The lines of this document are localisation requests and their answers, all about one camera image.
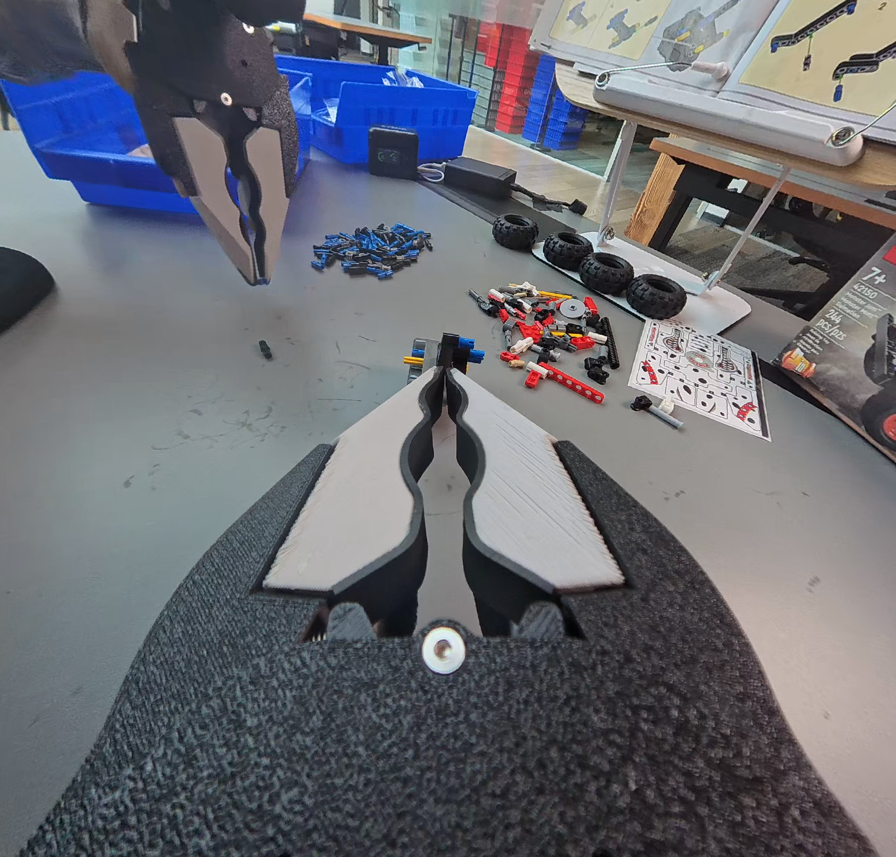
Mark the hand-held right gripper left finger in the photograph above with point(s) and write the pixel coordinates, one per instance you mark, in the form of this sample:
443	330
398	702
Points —
350	514

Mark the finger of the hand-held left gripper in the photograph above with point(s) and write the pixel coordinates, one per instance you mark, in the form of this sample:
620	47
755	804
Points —
269	178
210	185

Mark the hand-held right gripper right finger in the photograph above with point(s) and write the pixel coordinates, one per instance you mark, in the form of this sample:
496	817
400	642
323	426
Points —
539	514

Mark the partly built brick assembly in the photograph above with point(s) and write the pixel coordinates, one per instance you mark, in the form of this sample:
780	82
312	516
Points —
451	346

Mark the person's left forearm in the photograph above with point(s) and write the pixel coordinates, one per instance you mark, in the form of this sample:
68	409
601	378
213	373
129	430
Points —
35	17

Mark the wooden background desk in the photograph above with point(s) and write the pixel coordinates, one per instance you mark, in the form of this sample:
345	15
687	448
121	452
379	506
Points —
364	29

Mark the grey desk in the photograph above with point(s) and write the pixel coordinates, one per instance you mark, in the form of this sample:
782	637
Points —
140	486

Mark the pile of blue black pins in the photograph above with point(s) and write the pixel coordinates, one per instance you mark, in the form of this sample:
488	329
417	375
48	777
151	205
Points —
371	248

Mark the black cube device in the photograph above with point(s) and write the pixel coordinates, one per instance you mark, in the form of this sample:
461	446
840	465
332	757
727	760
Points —
393	152

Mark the red beam with holes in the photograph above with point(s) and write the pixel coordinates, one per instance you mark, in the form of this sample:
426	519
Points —
574	386

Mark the large blue plastic bin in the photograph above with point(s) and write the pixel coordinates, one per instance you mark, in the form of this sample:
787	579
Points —
77	143

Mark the black connector piece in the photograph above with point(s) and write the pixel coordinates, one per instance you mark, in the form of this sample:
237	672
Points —
640	402

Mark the grey axle with white bush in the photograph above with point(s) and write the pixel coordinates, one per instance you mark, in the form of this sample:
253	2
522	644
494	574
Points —
668	416

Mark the clear plastic bag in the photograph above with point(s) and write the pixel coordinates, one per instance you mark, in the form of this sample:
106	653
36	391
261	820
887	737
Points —
402	80

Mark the black coil spring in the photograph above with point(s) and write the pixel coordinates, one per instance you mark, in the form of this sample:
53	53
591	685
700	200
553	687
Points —
610	342

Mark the pile of mixed brick parts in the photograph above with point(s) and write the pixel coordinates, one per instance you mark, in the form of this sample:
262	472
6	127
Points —
539	325

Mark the white sticker sheet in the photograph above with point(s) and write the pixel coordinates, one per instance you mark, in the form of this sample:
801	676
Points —
700	381

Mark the black power adapter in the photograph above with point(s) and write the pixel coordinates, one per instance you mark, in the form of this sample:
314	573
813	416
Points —
479	176

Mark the black round pad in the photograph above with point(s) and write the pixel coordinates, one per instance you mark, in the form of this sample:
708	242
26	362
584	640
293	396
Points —
17	286

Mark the black toy tire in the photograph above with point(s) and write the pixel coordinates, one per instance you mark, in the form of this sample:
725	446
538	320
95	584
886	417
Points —
656	295
606	273
568	251
515	230

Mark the stacks of red blue bins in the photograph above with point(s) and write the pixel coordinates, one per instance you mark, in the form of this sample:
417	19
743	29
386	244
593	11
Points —
511	66

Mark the wooden side table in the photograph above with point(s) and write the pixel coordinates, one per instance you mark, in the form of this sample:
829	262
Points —
654	199

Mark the toy set cardboard box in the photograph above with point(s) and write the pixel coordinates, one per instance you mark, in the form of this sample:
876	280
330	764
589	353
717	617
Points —
854	353

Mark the black office chair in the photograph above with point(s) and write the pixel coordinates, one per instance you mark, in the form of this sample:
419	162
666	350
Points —
805	272

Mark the building instruction booklet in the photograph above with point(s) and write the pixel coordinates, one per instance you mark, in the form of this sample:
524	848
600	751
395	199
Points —
630	3

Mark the white book stand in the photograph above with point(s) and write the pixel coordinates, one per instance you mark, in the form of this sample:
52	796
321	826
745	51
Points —
721	111

